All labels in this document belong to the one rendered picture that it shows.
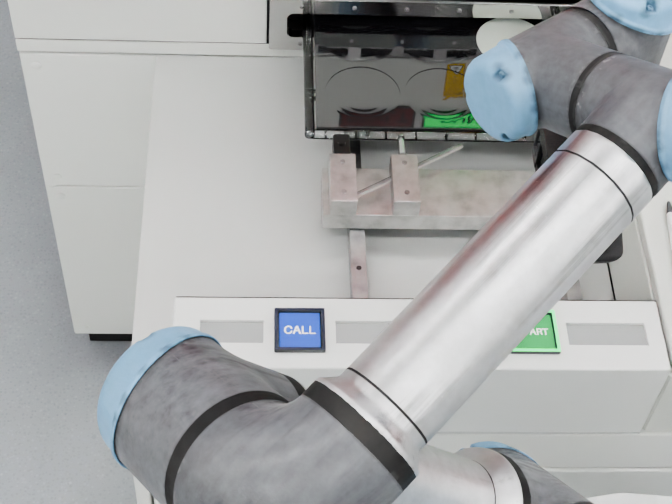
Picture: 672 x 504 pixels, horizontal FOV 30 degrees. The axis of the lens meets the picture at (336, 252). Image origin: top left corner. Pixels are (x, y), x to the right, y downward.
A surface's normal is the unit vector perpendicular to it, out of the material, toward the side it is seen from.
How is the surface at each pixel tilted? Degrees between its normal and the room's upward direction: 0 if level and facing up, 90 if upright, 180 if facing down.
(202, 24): 90
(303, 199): 0
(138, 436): 57
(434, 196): 0
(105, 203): 90
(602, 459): 90
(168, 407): 35
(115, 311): 90
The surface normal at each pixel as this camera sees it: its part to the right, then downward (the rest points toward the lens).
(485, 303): 0.07, -0.22
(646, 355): 0.05, -0.61
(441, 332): -0.13, -0.39
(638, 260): -1.00, -0.01
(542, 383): 0.03, 0.79
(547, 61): -0.57, -0.49
